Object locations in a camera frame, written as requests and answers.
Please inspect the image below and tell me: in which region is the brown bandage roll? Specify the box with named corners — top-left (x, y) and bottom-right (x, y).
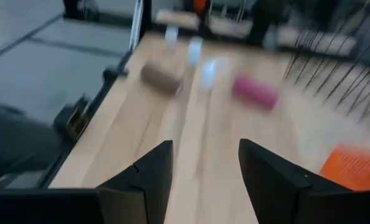
top-left (140, 60), bottom-right (186, 94)

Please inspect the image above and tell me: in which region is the black table edge clip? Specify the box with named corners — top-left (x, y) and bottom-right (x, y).
top-left (103, 67), bottom-right (130, 80)

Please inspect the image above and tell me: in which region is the black wire basket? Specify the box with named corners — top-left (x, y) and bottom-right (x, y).
top-left (283, 27), bottom-right (370, 125)

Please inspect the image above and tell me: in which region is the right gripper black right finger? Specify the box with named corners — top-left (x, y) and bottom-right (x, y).
top-left (238, 138), bottom-right (354, 224)

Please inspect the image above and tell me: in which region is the black table-level camera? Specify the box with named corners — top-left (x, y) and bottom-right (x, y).
top-left (53, 95), bottom-right (92, 142)

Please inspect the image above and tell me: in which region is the person's leg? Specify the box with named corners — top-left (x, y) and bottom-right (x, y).
top-left (0, 99), bottom-right (63, 187)

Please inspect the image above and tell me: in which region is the silver aluminium bracket strip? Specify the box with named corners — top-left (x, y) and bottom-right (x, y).
top-left (128, 0), bottom-right (144, 52)

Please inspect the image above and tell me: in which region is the orange plastic mesh basket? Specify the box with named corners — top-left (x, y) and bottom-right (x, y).
top-left (319, 143), bottom-right (370, 191)

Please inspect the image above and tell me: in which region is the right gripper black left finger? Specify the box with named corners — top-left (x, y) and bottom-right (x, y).
top-left (96, 139), bottom-right (174, 224)

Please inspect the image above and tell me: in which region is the orange storage bin rack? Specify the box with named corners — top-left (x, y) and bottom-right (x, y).
top-left (192, 0), bottom-right (208, 15)

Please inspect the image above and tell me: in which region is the pink bandage roll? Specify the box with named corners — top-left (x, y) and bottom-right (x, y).
top-left (232, 74), bottom-right (280, 110)

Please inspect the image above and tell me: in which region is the white translucent plastic bottle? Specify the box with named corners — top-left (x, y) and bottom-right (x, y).
top-left (187, 36), bottom-right (204, 66)

